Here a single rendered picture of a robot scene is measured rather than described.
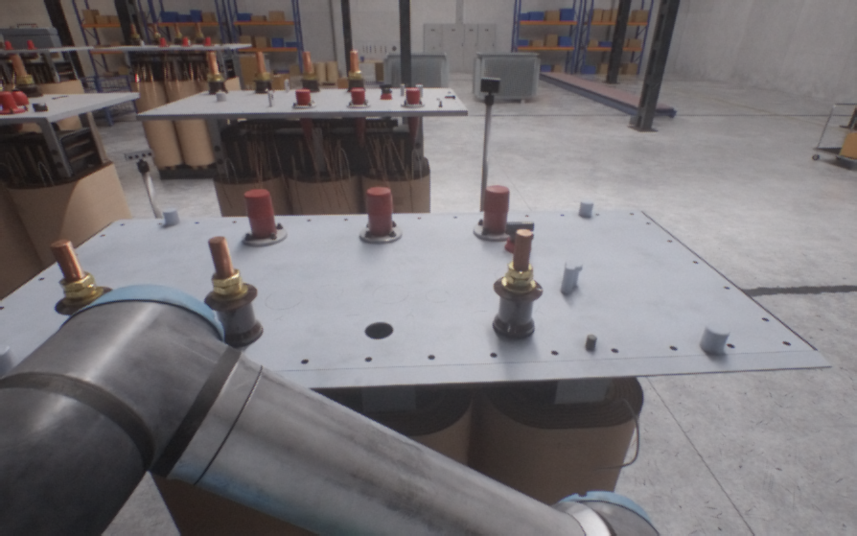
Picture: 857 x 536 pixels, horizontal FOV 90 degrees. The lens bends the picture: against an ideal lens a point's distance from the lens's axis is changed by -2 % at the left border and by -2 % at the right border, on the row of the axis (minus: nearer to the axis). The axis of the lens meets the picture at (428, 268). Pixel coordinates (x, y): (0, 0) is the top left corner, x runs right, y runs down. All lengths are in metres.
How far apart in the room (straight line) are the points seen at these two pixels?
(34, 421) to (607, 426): 1.06
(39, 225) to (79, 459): 2.92
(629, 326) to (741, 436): 2.04
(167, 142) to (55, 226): 3.98
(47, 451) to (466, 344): 0.65
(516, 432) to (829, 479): 2.10
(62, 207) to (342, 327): 2.44
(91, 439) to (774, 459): 2.85
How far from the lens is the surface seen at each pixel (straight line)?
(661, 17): 10.54
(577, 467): 1.25
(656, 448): 2.69
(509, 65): 13.03
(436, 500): 0.46
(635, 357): 0.90
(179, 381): 0.39
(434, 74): 12.77
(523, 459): 1.20
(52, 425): 0.35
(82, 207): 3.18
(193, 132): 6.80
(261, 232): 1.30
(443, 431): 1.09
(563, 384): 1.07
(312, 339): 0.89
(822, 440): 3.21
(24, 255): 3.52
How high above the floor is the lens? 1.89
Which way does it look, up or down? 29 degrees down
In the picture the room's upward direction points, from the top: straight up
